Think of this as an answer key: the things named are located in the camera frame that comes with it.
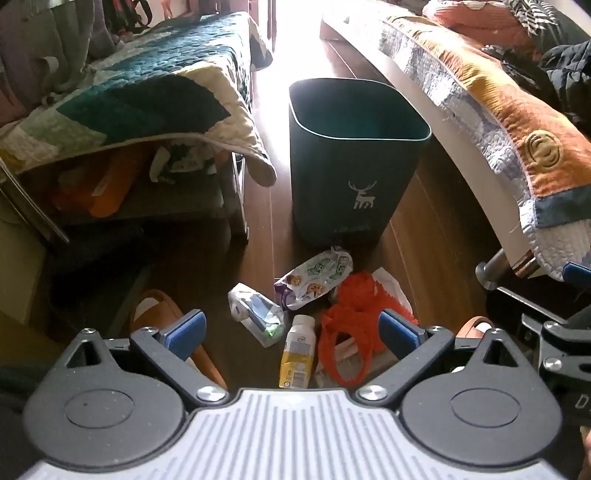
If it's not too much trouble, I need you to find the beige box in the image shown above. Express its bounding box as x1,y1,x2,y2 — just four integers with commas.
0,217,51,342

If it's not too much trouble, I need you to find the orange patchwork quilt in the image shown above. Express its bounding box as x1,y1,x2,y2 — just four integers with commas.
369,9,591,282

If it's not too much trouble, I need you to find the black white striped cloth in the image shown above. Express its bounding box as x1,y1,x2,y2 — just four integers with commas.
503,0,568,47

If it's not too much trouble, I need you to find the dark green trash bin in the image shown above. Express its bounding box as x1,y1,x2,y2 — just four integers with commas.
288,78,432,245

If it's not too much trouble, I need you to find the orange mesh bag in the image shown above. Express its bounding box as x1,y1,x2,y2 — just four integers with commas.
318,271,419,386

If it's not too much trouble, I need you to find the white blue plastic wrapper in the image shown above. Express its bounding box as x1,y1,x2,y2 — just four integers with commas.
228,283,286,348

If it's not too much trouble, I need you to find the grey bed frame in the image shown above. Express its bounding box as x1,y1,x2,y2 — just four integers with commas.
0,152,250,245

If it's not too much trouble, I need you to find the teal patchwork quilt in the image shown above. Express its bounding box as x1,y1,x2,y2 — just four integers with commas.
0,11,278,188

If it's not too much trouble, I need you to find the salmon blanket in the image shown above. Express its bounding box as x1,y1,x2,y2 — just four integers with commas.
422,0,541,51

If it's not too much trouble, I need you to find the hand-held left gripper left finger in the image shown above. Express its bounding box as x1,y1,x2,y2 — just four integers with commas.
60,309,230,409

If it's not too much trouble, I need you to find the black backpack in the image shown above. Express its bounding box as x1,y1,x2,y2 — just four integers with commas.
99,0,153,35

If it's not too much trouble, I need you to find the grey clothing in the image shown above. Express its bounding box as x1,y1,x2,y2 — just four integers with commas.
0,0,116,93

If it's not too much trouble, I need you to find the white bed frame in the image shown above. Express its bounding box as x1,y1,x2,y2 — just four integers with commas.
320,14,532,264

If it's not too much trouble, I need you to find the black jacket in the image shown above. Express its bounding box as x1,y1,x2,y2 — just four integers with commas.
485,44,591,134

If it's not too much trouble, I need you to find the crumpled white green cloth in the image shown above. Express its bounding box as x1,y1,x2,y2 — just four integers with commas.
150,141,222,183

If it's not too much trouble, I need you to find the orange slipper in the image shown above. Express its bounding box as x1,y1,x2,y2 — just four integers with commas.
129,289,228,391
455,316,495,342

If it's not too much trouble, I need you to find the orange package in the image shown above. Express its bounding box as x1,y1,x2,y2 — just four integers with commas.
53,148,148,219

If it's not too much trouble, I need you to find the metal bed leg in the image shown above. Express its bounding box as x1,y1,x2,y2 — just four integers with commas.
475,249,536,289

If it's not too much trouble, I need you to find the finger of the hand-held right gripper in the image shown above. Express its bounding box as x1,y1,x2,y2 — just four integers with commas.
519,311,591,384
566,261,591,305

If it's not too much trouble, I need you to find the purple white cookie wrapper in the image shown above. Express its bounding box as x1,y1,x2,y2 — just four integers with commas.
274,247,354,311

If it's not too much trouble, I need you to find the yellow drink bottle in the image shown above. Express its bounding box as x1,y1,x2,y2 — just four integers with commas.
278,315,317,389

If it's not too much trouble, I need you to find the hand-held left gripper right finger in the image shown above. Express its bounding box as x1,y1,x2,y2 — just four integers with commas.
355,309,527,408

